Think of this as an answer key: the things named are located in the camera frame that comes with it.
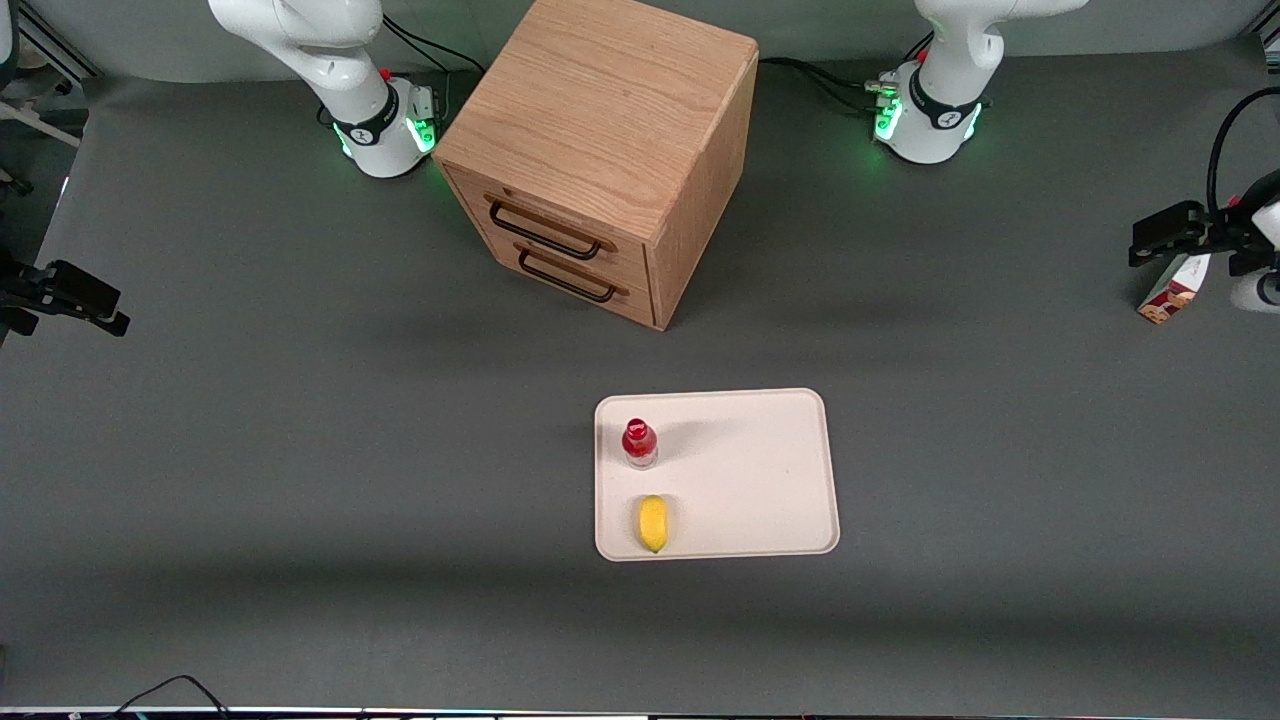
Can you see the red cookie box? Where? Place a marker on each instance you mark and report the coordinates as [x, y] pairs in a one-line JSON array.
[[1178, 290]]

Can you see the aluminium frame bar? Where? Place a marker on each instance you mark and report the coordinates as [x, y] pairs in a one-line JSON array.
[[60, 45], [1268, 35]]

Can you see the red capped small bottle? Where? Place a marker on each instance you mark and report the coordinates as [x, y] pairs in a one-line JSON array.
[[639, 442]]

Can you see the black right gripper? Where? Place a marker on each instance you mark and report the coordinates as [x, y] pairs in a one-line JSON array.
[[22, 283]]

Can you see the cream plastic tray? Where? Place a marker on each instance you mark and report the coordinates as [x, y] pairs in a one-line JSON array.
[[740, 480]]

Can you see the yellow toy banana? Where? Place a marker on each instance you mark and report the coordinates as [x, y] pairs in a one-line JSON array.
[[652, 522]]

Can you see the wooden drawer cabinet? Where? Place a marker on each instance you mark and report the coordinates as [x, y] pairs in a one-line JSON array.
[[600, 130]]

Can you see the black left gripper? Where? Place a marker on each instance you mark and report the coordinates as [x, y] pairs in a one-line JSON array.
[[1222, 237]]

